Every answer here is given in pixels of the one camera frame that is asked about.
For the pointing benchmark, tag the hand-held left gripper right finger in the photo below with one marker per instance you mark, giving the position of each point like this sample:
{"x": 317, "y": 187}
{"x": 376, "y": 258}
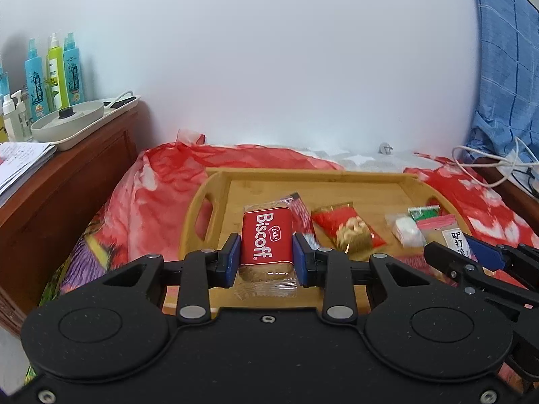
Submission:
{"x": 300, "y": 261}

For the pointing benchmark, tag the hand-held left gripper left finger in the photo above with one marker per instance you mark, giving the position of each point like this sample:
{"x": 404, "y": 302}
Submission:
{"x": 231, "y": 261}

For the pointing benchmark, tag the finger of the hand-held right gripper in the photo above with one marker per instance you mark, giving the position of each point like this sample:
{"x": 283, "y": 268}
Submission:
{"x": 488, "y": 254}
{"x": 452, "y": 265}

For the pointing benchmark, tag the pink snack packet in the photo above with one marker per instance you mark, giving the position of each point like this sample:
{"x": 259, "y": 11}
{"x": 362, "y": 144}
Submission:
{"x": 446, "y": 231}

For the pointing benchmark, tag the red biscuit packet white logo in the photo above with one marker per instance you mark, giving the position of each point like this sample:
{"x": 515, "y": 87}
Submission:
{"x": 265, "y": 235}

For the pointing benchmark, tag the red biscuit packet small print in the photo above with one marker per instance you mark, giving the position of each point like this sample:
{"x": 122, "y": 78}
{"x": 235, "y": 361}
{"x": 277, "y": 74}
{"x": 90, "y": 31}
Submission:
{"x": 301, "y": 214}

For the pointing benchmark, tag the red and gold nut packet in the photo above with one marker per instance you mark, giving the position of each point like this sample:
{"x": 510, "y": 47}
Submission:
{"x": 345, "y": 227}

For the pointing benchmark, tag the clear packet with green top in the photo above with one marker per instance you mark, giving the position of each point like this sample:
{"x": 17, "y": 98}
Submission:
{"x": 406, "y": 229}

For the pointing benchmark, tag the white power strip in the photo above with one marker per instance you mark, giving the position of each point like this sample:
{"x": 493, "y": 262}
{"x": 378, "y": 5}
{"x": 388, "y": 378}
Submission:
{"x": 511, "y": 172}

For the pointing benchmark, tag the colourful printed blanket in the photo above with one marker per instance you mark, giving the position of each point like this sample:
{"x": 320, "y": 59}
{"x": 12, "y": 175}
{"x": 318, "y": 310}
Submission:
{"x": 139, "y": 202}

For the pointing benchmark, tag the grey metal plug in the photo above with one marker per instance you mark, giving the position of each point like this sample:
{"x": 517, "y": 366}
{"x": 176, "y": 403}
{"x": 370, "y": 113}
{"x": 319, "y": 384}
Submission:
{"x": 385, "y": 148}

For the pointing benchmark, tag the brown wooden cabinet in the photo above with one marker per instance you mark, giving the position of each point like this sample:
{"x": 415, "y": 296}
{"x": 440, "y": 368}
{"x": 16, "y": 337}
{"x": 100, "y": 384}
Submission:
{"x": 63, "y": 202}

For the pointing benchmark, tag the blue checked cloth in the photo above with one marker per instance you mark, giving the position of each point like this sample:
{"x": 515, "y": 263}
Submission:
{"x": 505, "y": 71}

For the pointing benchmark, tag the white plastic tray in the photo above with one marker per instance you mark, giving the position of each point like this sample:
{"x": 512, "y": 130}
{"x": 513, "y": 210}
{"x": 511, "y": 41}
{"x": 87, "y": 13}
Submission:
{"x": 97, "y": 128}

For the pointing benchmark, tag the round white dish black knob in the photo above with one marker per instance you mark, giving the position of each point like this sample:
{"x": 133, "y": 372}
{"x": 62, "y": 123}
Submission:
{"x": 63, "y": 124}

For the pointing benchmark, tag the stack of papers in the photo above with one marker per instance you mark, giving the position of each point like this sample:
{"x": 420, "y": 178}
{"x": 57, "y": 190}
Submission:
{"x": 21, "y": 162}

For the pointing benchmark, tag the green spray bottle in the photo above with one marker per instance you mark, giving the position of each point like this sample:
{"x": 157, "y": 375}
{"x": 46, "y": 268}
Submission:
{"x": 58, "y": 75}

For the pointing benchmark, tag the brown wooden bed frame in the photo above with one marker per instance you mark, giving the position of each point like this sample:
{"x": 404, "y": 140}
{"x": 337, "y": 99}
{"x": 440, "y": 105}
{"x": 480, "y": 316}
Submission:
{"x": 518, "y": 208}

